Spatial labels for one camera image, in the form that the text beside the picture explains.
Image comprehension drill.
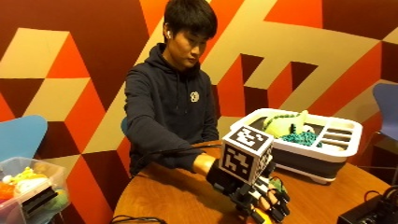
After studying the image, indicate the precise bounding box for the person in dark hoodie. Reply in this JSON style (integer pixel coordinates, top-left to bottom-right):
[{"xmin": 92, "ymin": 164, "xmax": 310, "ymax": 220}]
[{"xmin": 124, "ymin": 0, "xmax": 221, "ymax": 177}]

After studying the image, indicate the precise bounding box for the clear plastic storage bin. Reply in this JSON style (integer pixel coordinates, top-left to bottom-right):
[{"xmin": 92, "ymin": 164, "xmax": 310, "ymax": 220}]
[{"xmin": 0, "ymin": 156, "xmax": 70, "ymax": 224}]

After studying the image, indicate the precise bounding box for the teal crocheted toy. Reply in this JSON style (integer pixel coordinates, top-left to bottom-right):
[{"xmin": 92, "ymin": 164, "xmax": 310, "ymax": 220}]
[{"xmin": 279, "ymin": 130, "xmax": 323, "ymax": 148}]

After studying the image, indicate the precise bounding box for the blue chair behind person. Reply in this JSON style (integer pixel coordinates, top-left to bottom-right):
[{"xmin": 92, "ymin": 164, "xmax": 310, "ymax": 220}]
[{"xmin": 120, "ymin": 116, "xmax": 130, "ymax": 136}]

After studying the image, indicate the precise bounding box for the yellow and white soft toy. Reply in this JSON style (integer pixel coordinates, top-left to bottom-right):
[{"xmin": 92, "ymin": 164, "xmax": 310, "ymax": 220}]
[{"xmin": 1, "ymin": 166, "xmax": 49, "ymax": 194}]

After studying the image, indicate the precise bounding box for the yellow-green soft toy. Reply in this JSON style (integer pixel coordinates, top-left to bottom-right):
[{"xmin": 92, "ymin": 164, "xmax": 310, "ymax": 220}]
[{"xmin": 262, "ymin": 109, "xmax": 311, "ymax": 138}]

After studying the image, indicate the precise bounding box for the white and grey dish tub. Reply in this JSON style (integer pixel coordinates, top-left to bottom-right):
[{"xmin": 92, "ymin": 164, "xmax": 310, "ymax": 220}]
[{"xmin": 229, "ymin": 107, "xmax": 364, "ymax": 185}]

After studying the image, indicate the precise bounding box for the green soft ball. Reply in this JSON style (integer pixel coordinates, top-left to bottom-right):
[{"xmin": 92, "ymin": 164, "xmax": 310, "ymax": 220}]
[{"xmin": 48, "ymin": 189, "xmax": 70, "ymax": 210}]

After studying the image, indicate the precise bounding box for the purple-blue chair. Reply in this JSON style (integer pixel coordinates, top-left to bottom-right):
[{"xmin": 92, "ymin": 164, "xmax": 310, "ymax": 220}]
[{"xmin": 356, "ymin": 82, "xmax": 398, "ymax": 185}]

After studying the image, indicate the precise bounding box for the orange and green soft toy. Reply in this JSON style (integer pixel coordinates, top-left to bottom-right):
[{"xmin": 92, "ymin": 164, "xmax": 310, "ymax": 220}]
[{"xmin": 247, "ymin": 178, "xmax": 289, "ymax": 224}]

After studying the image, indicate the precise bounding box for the black cable on table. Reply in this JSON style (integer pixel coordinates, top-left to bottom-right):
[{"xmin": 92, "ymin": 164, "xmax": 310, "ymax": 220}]
[{"xmin": 108, "ymin": 214, "xmax": 169, "ymax": 224}]

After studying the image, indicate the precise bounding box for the black electronic device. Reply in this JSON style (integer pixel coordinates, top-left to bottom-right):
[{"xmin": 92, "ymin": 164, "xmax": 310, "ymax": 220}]
[{"xmin": 335, "ymin": 185, "xmax": 398, "ymax": 224}]

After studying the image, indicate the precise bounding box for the white cube with black markers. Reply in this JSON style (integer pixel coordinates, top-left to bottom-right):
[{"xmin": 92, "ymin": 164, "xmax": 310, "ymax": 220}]
[{"xmin": 218, "ymin": 124, "xmax": 275, "ymax": 187}]

